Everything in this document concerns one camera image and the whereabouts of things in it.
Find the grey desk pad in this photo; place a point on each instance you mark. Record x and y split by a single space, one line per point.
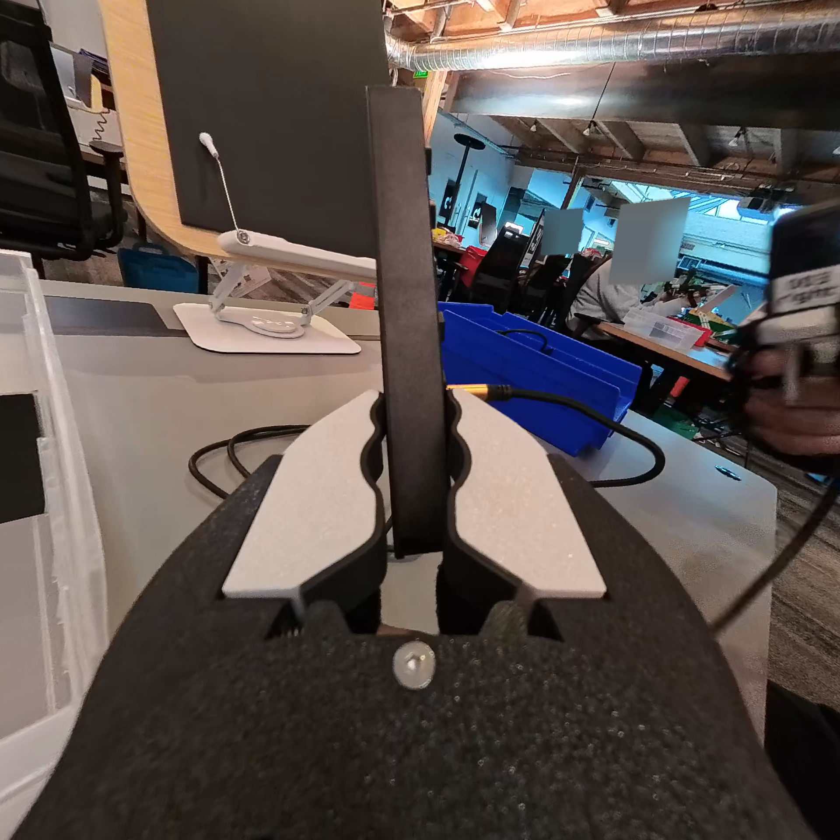
98 318

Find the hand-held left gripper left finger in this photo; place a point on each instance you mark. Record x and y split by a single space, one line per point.
315 505

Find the black office chair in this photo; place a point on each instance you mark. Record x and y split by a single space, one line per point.
39 164

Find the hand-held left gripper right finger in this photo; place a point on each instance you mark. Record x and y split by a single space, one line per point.
525 512

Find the wooden table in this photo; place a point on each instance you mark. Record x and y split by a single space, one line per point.
656 354

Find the clear plastic bin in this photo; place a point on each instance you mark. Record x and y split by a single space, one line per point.
19 328

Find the person's right hand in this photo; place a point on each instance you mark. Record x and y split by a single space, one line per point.
800 426

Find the grey desk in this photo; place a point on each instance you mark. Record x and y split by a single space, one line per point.
164 394

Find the wooden board with dark panel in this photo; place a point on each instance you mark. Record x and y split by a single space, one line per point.
262 98

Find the small metal connector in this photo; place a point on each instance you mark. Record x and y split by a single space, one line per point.
728 472

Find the blue box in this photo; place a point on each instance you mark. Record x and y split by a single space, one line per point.
157 272

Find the white folding stand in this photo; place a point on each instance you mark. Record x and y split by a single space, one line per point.
295 257

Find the blue plastic bin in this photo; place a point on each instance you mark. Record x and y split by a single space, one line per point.
525 380

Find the black usb hub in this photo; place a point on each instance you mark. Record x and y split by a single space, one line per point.
407 295

